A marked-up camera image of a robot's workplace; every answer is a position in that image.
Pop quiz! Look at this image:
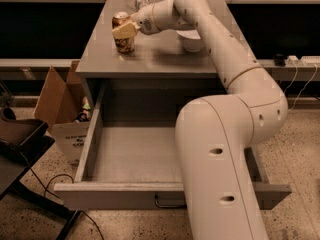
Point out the white cable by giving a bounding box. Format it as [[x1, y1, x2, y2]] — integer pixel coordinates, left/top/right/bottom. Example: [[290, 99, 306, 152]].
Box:
[[283, 63, 319, 112]]

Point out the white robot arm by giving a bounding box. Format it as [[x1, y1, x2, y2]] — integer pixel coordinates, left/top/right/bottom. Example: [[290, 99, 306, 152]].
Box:
[[112, 0, 288, 240]]

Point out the open grey drawer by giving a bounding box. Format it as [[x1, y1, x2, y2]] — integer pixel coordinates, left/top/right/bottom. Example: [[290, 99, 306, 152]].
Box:
[[53, 80, 292, 212]]

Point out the white power strip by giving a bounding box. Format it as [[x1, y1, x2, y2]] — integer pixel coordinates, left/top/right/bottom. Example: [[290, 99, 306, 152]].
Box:
[[286, 55, 320, 66]]

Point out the black power adapter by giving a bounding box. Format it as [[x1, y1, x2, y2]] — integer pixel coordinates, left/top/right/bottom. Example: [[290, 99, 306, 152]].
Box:
[[273, 54, 286, 66]]

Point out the orange soda can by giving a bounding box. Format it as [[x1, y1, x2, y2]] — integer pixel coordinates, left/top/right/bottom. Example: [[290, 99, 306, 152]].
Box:
[[112, 11, 135, 54]]

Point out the grey cabinet counter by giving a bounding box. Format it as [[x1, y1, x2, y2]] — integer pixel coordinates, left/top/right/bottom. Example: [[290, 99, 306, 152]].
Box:
[[77, 0, 266, 103]]

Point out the white ceramic bowl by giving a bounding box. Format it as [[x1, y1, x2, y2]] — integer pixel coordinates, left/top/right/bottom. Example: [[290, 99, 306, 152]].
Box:
[[176, 30, 204, 53]]

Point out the black drawer handle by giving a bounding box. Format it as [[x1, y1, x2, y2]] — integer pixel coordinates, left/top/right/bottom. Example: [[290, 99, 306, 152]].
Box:
[[154, 193, 187, 209]]

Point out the long wall bench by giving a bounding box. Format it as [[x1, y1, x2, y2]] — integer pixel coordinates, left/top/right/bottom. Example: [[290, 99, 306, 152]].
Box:
[[0, 59, 320, 81]]

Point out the black floor cable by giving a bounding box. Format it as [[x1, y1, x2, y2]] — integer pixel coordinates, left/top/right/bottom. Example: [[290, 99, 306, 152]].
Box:
[[19, 152, 106, 240]]

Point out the brown cardboard box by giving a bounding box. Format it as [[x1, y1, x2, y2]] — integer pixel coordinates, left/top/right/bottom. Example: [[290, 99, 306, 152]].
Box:
[[34, 61, 89, 165]]

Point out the clear plastic bottle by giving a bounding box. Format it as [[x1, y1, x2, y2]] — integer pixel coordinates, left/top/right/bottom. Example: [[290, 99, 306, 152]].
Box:
[[125, 0, 150, 11]]

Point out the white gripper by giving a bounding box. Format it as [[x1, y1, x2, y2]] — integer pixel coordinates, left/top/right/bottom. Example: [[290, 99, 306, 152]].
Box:
[[112, 5, 157, 39]]

